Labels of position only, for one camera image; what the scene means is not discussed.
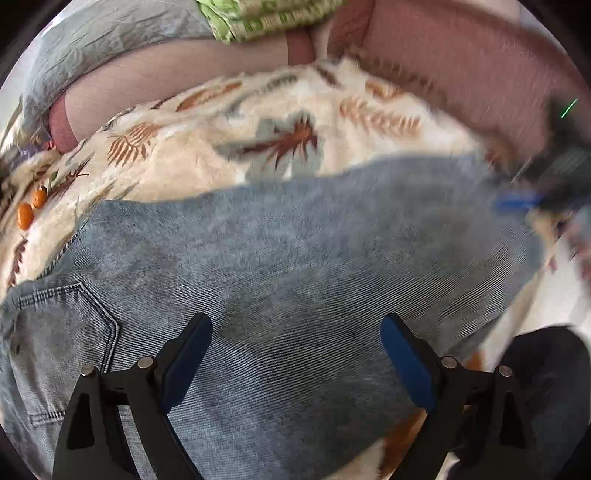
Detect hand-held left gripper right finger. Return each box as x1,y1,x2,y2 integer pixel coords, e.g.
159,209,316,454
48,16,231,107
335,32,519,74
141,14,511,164
380,314,539,480

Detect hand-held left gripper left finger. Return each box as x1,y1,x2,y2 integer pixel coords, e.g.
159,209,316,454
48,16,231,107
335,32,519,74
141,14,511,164
52,313,213,480

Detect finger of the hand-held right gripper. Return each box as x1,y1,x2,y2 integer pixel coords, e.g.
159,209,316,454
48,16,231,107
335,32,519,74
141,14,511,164
495,193,555,214

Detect blue denim pants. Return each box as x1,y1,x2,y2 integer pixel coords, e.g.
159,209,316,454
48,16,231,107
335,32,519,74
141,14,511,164
0,154,548,480

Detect person's dark clothing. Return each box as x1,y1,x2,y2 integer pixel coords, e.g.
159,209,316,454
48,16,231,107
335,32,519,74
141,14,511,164
501,325,591,480

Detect pink pillow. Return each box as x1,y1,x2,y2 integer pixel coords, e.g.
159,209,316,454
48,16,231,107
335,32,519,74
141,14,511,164
48,0,568,155

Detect leaf print fleece blanket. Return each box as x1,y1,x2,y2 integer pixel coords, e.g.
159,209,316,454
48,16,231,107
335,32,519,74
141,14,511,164
0,58,591,480

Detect green patterned cloth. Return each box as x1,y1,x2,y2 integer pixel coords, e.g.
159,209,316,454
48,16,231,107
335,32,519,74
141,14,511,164
196,0,347,45

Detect grey crinkled pillow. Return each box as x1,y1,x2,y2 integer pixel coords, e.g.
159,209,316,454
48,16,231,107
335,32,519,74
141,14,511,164
21,0,218,134

